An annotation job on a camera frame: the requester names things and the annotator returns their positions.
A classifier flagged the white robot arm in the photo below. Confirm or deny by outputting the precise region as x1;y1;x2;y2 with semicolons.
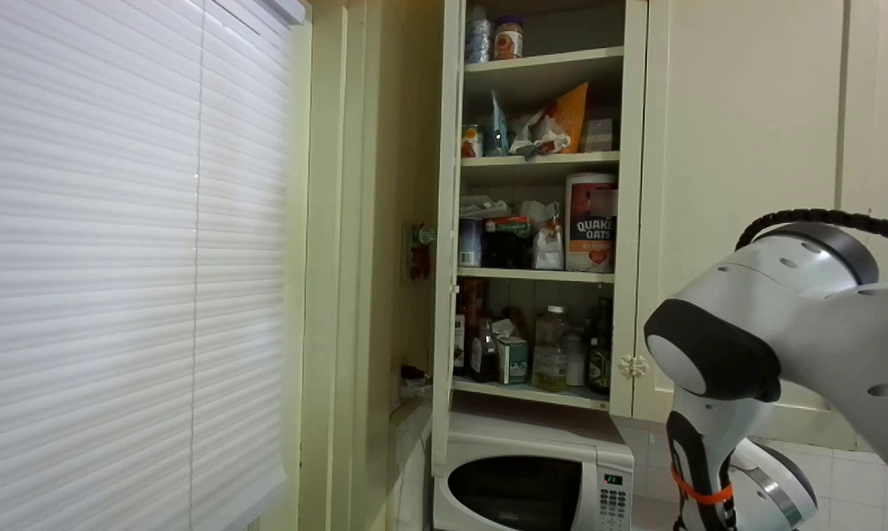
643;220;888;531

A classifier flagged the oatmeal canister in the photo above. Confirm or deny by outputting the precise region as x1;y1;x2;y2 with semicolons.
568;174;616;275

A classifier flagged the orange cable strap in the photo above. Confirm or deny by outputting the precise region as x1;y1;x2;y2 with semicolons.
669;472;739;511

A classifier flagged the cream open pantry cabinet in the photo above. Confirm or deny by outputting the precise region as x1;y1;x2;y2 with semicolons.
431;0;649;475

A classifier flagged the white microwave oven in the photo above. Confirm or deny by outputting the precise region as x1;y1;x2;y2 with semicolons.
433;434;634;531

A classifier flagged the white window blind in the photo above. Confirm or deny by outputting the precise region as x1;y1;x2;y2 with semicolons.
0;0;304;531

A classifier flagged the white cabinet door latch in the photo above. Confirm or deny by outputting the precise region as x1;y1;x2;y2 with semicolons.
616;353;649;378

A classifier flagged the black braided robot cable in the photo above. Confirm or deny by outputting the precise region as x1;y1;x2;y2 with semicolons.
734;207;888;253

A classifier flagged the orange snack bag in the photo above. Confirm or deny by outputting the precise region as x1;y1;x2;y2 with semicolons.
549;82;591;154

